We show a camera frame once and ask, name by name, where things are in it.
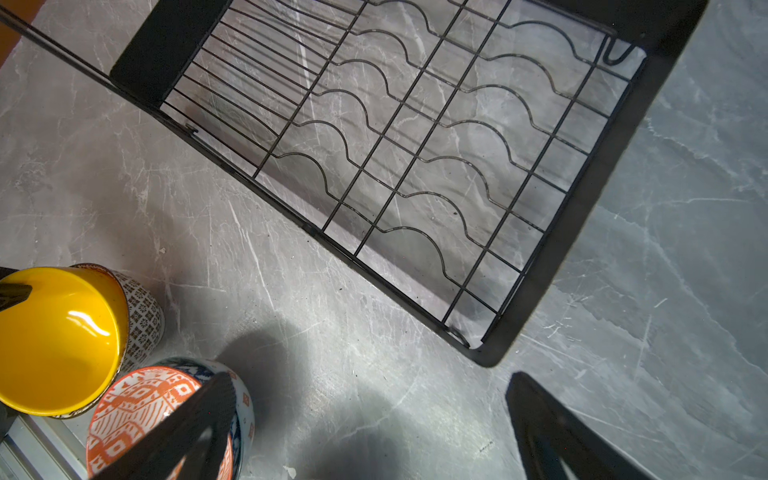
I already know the yellow bowl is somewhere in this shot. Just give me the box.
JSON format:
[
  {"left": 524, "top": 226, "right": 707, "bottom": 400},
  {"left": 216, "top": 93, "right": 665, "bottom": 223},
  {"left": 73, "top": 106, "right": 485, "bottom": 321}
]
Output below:
[{"left": 1, "top": 267, "right": 129, "bottom": 417}]

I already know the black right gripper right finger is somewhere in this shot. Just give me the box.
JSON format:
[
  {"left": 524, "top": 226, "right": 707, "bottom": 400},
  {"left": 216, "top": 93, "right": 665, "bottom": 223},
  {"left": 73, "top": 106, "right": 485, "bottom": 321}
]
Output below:
[{"left": 506, "top": 371, "right": 649, "bottom": 479}]

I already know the orange white patterned bowl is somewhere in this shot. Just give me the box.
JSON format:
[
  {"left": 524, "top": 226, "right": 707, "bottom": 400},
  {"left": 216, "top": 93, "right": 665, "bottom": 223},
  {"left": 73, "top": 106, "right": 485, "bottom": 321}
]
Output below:
[{"left": 86, "top": 357, "right": 255, "bottom": 479}]

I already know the black white patterned bowl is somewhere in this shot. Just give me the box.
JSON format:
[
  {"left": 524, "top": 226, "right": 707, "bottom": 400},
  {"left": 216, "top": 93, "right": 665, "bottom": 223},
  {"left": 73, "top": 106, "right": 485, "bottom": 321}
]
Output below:
[{"left": 25, "top": 263, "right": 165, "bottom": 418}]

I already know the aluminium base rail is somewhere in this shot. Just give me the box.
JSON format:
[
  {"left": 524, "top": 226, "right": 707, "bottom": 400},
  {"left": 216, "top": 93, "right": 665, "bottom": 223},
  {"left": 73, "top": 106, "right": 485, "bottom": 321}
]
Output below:
[{"left": 1, "top": 404, "right": 88, "bottom": 479}]

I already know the black wire dish rack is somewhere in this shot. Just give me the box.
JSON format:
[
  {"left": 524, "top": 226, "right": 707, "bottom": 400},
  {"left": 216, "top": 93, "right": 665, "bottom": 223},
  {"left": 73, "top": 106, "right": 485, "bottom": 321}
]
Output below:
[{"left": 1, "top": 1, "right": 707, "bottom": 367}]

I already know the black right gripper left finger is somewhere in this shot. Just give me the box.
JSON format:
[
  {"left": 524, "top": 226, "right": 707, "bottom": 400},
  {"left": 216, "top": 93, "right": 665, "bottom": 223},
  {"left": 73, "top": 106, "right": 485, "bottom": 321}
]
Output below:
[{"left": 91, "top": 372, "right": 236, "bottom": 479}]

